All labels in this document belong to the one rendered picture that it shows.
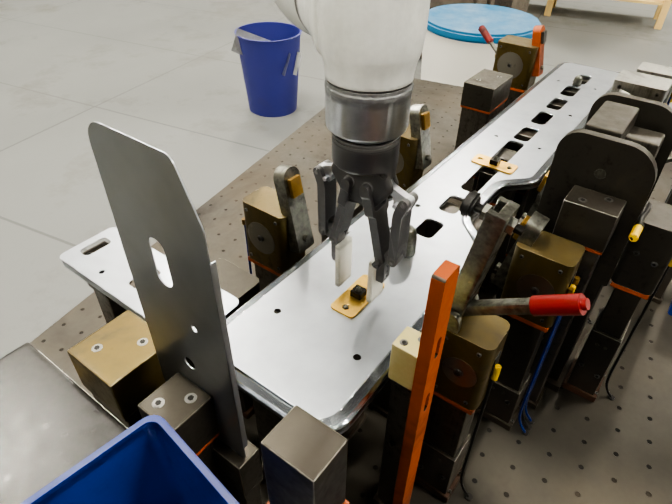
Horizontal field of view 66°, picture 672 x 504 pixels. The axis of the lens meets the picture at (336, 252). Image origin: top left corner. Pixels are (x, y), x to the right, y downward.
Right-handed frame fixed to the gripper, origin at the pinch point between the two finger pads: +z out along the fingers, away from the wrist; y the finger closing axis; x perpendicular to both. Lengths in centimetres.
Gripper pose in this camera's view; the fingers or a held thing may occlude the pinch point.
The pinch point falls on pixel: (359, 270)
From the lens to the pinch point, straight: 68.9
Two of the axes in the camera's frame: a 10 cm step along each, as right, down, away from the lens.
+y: -8.0, -3.8, 4.6
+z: -0.1, 7.8, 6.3
